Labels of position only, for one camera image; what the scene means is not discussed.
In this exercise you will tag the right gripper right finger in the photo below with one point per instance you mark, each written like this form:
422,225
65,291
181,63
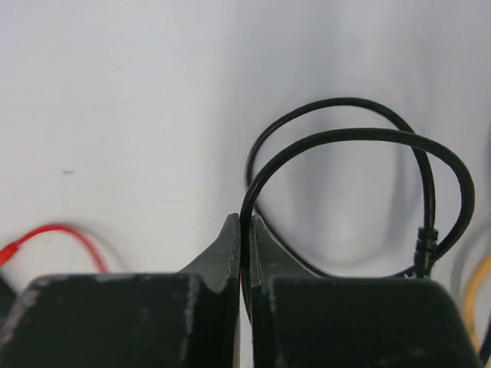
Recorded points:
299,320

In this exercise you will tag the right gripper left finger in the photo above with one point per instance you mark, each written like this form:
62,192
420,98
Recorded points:
184,319

